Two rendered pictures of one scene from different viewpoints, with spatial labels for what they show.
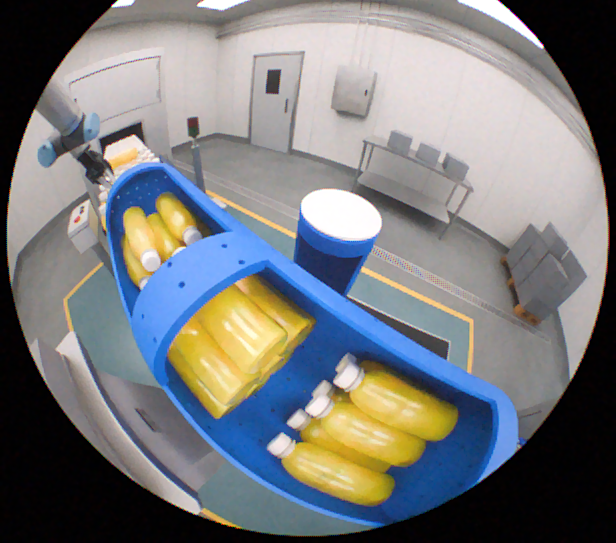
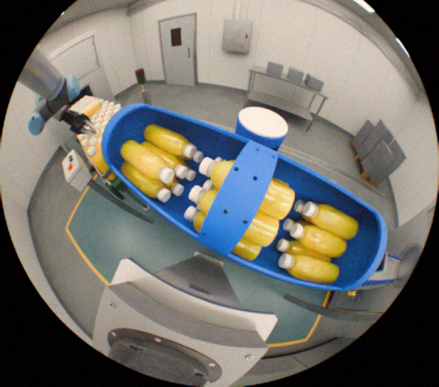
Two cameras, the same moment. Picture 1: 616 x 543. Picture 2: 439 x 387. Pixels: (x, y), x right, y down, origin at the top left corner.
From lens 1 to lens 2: 0.18 m
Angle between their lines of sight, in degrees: 13
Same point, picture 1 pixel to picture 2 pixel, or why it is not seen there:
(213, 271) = (267, 164)
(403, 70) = (271, 18)
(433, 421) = (350, 225)
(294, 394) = not seen: hidden behind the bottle
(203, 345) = not seen: hidden behind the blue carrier
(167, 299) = (249, 190)
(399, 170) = (274, 88)
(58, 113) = (45, 80)
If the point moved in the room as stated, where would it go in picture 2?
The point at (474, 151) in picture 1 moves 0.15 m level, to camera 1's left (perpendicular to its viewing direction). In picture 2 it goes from (326, 71) to (321, 69)
